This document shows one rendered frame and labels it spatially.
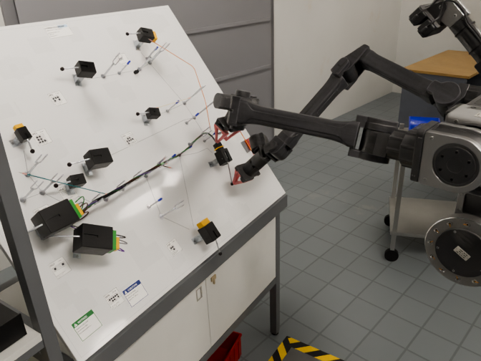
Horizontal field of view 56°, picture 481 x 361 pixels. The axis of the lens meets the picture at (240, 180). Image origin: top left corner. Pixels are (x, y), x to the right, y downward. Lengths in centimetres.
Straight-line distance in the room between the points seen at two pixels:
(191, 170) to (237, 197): 24
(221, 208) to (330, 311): 121
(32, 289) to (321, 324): 186
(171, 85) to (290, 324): 149
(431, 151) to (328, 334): 177
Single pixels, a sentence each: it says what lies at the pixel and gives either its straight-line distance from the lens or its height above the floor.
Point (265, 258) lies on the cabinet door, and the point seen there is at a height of 57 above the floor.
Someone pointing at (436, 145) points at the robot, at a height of 149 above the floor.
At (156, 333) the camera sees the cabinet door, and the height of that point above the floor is 71.
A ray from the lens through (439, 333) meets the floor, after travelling 279.
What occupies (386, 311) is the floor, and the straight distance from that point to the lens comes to 285.
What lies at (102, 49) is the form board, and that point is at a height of 157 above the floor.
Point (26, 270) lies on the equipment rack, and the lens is 113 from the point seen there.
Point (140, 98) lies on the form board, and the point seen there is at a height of 139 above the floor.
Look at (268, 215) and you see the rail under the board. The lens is 199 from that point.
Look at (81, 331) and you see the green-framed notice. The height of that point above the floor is 93.
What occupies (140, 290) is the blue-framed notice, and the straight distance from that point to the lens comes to 150.
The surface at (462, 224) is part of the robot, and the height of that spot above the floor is 121.
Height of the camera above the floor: 183
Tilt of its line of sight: 25 degrees down
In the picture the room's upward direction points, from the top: 2 degrees counter-clockwise
